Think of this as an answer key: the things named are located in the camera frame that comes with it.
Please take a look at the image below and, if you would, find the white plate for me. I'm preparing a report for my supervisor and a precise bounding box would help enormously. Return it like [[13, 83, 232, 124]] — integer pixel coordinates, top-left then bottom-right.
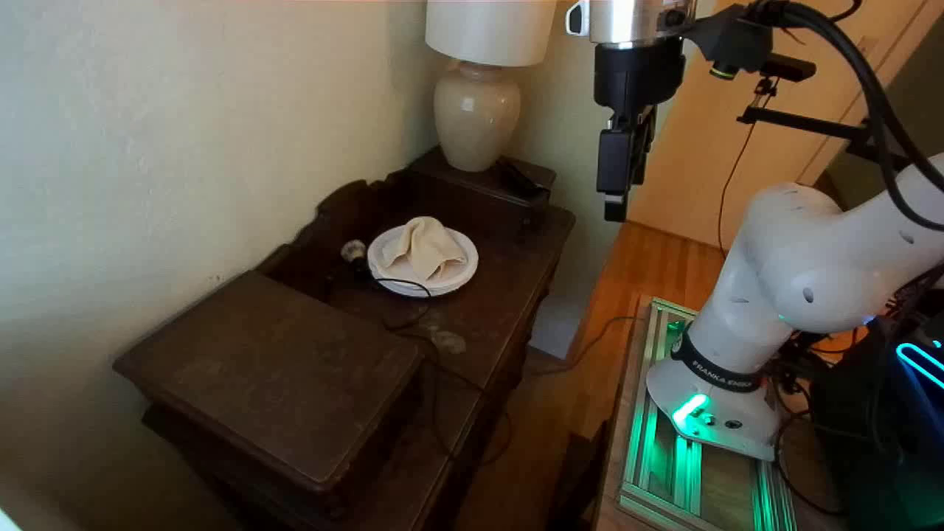
[[366, 215, 478, 299]]

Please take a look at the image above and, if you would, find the dark wooden side table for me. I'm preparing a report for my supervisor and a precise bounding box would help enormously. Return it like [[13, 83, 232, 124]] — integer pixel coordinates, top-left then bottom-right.
[[263, 152, 572, 531]]

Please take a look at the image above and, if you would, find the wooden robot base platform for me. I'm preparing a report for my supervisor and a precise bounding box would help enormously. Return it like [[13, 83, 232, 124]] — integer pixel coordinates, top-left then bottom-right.
[[591, 299, 798, 531]]

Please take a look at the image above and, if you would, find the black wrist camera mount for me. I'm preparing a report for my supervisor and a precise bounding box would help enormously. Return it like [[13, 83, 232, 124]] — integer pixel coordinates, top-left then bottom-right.
[[683, 7, 817, 83]]

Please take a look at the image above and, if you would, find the dark wooden box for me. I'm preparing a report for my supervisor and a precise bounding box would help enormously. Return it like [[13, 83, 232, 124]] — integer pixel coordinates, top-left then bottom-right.
[[114, 279, 420, 521]]

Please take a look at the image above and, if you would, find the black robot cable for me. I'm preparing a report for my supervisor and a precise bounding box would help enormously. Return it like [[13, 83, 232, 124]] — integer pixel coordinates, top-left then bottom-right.
[[755, 0, 944, 233]]

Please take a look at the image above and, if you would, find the beige knitted cloth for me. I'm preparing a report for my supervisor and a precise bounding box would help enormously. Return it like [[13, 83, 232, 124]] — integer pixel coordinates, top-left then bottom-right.
[[379, 215, 465, 280]]

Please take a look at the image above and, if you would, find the cream ceramic table lamp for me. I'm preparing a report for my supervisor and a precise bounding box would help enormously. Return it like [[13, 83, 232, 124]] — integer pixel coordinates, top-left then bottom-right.
[[423, 0, 553, 173]]

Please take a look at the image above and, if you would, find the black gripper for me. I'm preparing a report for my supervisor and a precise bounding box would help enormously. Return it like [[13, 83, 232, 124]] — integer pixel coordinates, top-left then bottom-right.
[[591, 38, 683, 223]]

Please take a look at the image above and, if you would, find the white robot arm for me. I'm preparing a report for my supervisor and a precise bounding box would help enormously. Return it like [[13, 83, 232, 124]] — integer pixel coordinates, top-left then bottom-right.
[[565, 0, 944, 460]]

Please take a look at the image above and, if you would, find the black remote control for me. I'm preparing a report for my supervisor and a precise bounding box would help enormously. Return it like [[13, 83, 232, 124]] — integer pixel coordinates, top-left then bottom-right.
[[496, 161, 546, 199]]

